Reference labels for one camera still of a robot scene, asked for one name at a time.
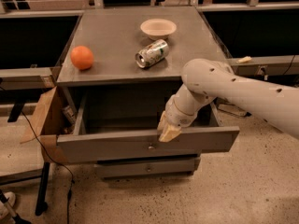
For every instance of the grey drawer cabinet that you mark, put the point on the grey drawer cabinet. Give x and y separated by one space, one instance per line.
115 37

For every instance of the white paper bowl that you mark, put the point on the white paper bowl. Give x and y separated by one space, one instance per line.
158 28

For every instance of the black table leg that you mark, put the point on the black table leg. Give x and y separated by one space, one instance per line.
41 204

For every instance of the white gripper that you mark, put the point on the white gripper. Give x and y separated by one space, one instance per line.
177 117

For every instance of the crushed soda can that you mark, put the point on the crushed soda can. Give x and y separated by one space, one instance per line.
152 54

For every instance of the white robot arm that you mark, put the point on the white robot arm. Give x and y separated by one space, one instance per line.
204 80

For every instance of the brown cardboard box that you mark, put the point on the brown cardboard box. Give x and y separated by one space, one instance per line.
47 123

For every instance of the black tripod leg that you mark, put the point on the black tripod leg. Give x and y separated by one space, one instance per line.
7 201

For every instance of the grey top drawer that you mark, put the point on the grey top drawer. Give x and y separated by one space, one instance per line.
122 125

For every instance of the small yellow foam piece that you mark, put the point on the small yellow foam piece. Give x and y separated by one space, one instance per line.
244 59

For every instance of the orange fruit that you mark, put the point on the orange fruit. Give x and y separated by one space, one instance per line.
82 57

